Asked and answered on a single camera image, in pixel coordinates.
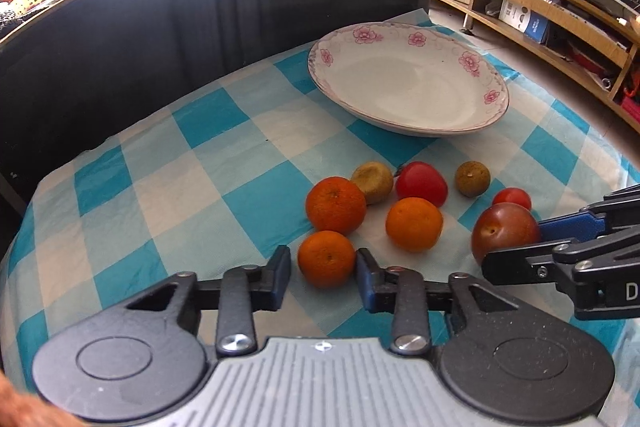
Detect dark red plum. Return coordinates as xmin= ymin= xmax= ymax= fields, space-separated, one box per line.
xmin=471 ymin=202 xmax=541 ymax=265

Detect orange mandarin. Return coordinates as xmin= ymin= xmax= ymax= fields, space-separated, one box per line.
xmin=297 ymin=231 xmax=356 ymax=288
xmin=305 ymin=176 xmax=367 ymax=235
xmin=385 ymin=197 xmax=444 ymax=253

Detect small red tomato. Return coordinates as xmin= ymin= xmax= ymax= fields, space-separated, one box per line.
xmin=491 ymin=187 xmax=533 ymax=211

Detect brown kiwi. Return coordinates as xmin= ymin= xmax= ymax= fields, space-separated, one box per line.
xmin=454 ymin=161 xmax=491 ymax=198
xmin=350 ymin=161 xmax=394 ymax=206

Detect large red tomato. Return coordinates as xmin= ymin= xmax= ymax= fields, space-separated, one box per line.
xmin=395 ymin=161 xmax=448 ymax=208

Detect blue white checkered tablecloth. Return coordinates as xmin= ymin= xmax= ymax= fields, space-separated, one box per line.
xmin=1 ymin=11 xmax=639 ymax=426

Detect wooden tv stand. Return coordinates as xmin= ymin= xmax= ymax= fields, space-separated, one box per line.
xmin=438 ymin=0 xmax=639 ymax=129

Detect white floral plate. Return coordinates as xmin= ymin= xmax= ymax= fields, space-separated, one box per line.
xmin=308 ymin=22 xmax=510 ymax=136

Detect white blue box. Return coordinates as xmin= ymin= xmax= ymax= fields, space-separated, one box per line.
xmin=499 ymin=0 xmax=549 ymax=44

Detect black coffee table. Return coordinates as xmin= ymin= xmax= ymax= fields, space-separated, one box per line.
xmin=1 ymin=0 xmax=431 ymax=245

